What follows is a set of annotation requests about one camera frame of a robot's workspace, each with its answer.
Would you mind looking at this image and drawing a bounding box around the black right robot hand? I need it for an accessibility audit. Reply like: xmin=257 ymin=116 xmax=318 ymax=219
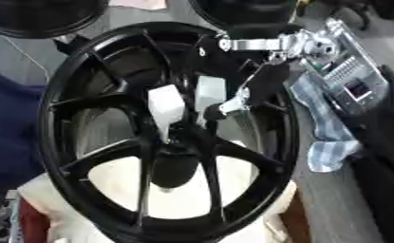
xmin=193 ymin=24 xmax=307 ymax=122

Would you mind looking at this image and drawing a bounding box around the white pin with flat head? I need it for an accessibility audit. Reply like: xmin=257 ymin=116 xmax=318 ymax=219
xmin=195 ymin=75 xmax=229 ymax=128
xmin=146 ymin=84 xmax=187 ymax=144

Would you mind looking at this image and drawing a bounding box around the black round wheel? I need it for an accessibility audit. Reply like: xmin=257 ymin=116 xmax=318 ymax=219
xmin=188 ymin=0 xmax=303 ymax=32
xmin=0 ymin=0 xmax=110 ymax=40

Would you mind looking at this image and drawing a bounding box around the white wheel stand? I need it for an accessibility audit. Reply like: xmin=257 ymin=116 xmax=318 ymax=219
xmin=15 ymin=139 xmax=300 ymax=243

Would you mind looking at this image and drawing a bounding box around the black spoked wheel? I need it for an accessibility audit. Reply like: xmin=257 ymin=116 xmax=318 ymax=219
xmin=37 ymin=21 xmax=302 ymax=243

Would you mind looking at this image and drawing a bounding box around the blue white checked cloth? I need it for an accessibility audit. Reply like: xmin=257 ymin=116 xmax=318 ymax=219
xmin=286 ymin=73 xmax=363 ymax=174

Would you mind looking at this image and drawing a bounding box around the dark blue fabric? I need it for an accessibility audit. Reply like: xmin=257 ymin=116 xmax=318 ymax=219
xmin=0 ymin=62 xmax=47 ymax=188

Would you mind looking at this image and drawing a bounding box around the thin white cable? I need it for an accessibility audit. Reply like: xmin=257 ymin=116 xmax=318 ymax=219
xmin=0 ymin=34 xmax=52 ymax=84

